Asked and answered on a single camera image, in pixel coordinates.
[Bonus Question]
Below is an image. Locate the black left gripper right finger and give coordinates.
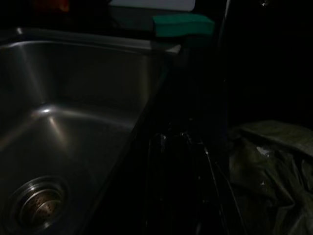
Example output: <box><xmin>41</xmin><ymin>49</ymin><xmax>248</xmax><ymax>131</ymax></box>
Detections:
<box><xmin>179</xmin><ymin>132</ymin><xmax>239</xmax><ymax>235</ymax></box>

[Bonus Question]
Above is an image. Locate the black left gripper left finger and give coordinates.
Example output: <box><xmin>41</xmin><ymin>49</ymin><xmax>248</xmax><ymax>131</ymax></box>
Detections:
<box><xmin>145</xmin><ymin>133</ymin><xmax>172</xmax><ymax>235</ymax></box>

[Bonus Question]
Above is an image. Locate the dark green plastic bag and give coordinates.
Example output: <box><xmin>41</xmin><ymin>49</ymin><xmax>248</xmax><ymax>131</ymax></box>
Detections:
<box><xmin>227</xmin><ymin>119</ymin><xmax>313</xmax><ymax>235</ymax></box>

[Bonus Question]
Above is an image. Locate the metal sink drain strainer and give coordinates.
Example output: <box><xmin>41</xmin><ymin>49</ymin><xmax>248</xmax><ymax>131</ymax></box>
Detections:
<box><xmin>9</xmin><ymin>175</ymin><xmax>69</xmax><ymax>231</ymax></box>

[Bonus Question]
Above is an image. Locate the stainless steel sink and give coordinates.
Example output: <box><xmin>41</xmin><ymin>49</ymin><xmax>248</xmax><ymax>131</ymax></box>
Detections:
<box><xmin>0</xmin><ymin>27</ymin><xmax>182</xmax><ymax>235</ymax></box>

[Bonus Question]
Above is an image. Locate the green sponge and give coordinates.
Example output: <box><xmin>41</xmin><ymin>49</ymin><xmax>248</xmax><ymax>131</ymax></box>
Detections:
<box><xmin>152</xmin><ymin>13</ymin><xmax>216</xmax><ymax>38</ymax></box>

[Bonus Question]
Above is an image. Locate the white plastic board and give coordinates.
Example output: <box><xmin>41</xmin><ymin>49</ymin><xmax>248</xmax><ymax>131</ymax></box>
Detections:
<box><xmin>109</xmin><ymin>0</ymin><xmax>197</xmax><ymax>12</ymax></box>

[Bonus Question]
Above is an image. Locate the orange object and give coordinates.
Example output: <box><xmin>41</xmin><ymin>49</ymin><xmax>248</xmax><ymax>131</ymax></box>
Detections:
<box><xmin>33</xmin><ymin>0</ymin><xmax>71</xmax><ymax>13</ymax></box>

